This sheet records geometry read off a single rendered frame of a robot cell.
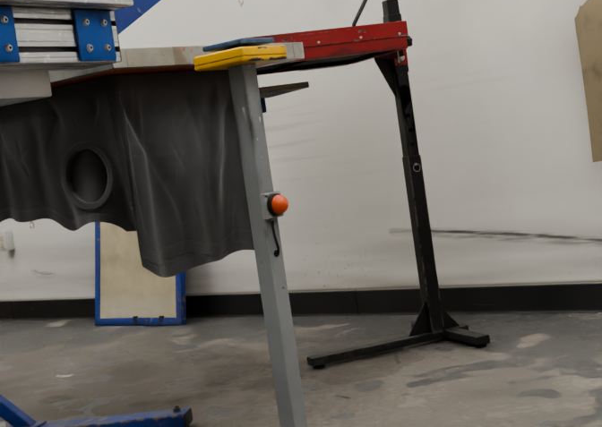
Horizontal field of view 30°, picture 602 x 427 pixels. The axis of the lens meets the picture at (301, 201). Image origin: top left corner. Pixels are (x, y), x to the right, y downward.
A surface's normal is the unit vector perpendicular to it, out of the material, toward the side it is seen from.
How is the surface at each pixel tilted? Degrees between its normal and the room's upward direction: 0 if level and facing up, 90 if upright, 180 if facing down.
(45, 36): 90
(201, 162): 93
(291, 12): 90
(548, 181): 90
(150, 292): 78
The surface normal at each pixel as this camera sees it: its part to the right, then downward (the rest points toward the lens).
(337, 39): 0.38, -0.03
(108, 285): -0.63, -0.07
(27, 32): 0.85, -0.10
